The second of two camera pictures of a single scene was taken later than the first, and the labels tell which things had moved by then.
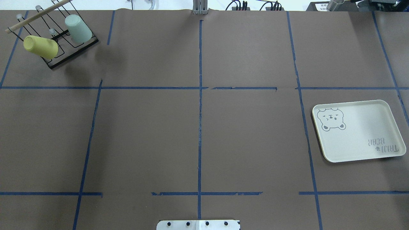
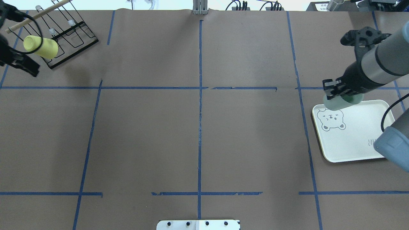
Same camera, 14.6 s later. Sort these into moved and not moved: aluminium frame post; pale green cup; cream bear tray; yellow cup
Moved: pale green cup
Not moved: aluminium frame post; yellow cup; cream bear tray
